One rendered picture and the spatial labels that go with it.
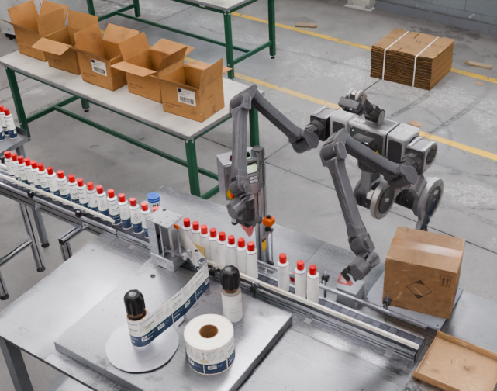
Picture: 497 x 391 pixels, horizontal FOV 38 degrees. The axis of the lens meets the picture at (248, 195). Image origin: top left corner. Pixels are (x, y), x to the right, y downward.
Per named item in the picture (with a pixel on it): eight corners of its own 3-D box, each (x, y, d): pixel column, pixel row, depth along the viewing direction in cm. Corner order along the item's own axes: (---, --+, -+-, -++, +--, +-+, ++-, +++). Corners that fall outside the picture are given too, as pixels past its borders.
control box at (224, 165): (219, 190, 324) (215, 154, 313) (253, 181, 328) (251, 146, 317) (226, 202, 316) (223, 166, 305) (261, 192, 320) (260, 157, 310)
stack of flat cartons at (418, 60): (368, 76, 704) (370, 46, 686) (392, 57, 740) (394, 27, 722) (429, 91, 673) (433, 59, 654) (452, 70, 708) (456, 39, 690)
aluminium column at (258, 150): (257, 267, 348) (250, 149, 310) (261, 261, 351) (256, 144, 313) (264, 270, 346) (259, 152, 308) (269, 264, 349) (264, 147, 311)
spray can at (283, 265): (275, 291, 326) (274, 256, 315) (281, 284, 330) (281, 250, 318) (285, 295, 324) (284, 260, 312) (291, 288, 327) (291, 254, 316)
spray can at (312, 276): (305, 302, 319) (305, 268, 307) (310, 295, 322) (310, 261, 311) (315, 307, 316) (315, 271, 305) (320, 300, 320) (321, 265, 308)
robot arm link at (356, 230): (344, 140, 277) (326, 149, 286) (334, 142, 274) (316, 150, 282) (377, 247, 272) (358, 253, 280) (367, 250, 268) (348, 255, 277)
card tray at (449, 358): (412, 376, 288) (412, 370, 286) (436, 336, 305) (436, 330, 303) (485, 408, 274) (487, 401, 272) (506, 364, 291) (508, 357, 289)
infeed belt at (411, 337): (118, 235, 373) (117, 229, 371) (129, 226, 378) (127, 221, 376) (415, 358, 294) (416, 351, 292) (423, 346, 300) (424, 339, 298)
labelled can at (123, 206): (120, 228, 371) (114, 195, 359) (126, 223, 375) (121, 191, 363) (127, 231, 369) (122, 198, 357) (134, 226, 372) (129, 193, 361)
